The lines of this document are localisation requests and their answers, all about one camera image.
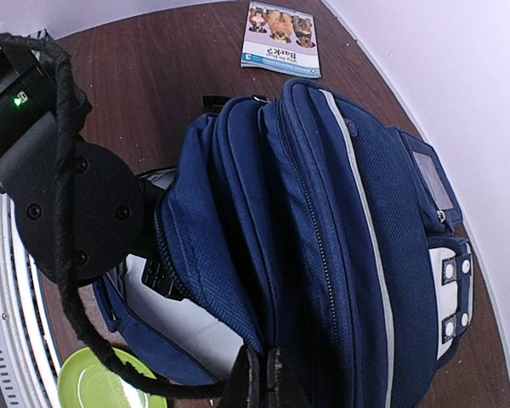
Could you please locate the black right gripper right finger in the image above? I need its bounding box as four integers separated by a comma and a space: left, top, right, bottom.
266, 348, 309, 408

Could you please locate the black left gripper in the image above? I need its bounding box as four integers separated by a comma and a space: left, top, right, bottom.
141, 260, 183, 301

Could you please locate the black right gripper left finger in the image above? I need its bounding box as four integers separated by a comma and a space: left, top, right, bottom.
218, 345, 260, 408

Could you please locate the white paperback book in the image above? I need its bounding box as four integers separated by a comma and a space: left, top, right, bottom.
117, 255, 243, 379

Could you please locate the navy blue student backpack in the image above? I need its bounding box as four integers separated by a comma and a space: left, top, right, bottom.
93, 79, 473, 407

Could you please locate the green plastic plate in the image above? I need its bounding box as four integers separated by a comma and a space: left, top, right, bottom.
58, 348, 167, 408

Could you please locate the dog cover workbook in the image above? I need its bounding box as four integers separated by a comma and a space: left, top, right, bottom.
241, 1, 321, 79

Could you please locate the front aluminium rail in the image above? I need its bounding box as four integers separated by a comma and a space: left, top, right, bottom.
0, 193, 61, 407

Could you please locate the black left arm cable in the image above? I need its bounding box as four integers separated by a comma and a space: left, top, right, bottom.
0, 28, 230, 400

